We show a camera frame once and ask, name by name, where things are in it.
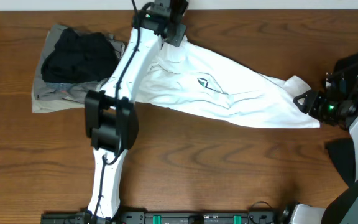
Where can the black folded garment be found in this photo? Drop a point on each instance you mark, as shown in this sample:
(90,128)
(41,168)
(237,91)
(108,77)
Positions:
(80,58)

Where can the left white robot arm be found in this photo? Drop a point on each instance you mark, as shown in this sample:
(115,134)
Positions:
(110,118)

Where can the beige folded garment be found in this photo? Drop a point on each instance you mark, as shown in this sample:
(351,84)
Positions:
(39,106)

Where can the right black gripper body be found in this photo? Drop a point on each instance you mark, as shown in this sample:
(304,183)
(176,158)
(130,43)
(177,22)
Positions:
(328,110)

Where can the grey folded garment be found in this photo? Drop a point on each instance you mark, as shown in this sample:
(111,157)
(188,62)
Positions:
(73,92)

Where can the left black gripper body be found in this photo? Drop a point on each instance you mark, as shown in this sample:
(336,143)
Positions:
(177,33)

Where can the black cloth pile right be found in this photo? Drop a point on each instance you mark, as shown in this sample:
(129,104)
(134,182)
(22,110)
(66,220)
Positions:
(344,152)

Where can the white printed t-shirt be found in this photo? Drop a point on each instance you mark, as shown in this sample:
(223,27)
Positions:
(195,80)

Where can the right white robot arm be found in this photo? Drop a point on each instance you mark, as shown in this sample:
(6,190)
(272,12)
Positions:
(343,209)

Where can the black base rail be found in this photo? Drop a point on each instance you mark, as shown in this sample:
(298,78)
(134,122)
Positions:
(258,217)

